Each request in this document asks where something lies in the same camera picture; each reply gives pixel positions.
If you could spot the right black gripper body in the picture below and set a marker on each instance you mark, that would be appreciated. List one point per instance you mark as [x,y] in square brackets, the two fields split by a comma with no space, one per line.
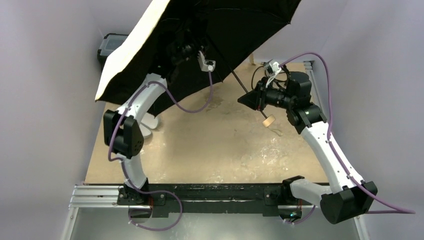
[261,96]

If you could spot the beige umbrella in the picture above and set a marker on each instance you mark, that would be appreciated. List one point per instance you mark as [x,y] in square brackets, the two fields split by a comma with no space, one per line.
[229,30]

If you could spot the grey umbrella case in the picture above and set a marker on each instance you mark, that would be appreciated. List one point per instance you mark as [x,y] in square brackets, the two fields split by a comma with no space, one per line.
[149,123]

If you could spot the black plastic toolbox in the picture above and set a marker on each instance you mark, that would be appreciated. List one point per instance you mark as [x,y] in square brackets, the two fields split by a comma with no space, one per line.
[109,44]

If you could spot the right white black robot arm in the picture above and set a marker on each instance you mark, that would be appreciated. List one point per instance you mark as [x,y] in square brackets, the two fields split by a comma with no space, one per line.
[347,194]

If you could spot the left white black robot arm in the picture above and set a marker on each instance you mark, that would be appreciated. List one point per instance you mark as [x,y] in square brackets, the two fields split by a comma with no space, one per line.
[122,132]

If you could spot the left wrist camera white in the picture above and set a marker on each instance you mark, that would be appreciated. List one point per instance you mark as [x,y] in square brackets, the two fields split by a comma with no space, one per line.
[206,65]

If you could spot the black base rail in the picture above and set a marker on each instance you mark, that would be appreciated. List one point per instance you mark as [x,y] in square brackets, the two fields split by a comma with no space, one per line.
[162,199]

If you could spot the aluminium frame rail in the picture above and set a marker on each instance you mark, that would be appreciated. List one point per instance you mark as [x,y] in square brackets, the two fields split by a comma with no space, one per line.
[224,144]

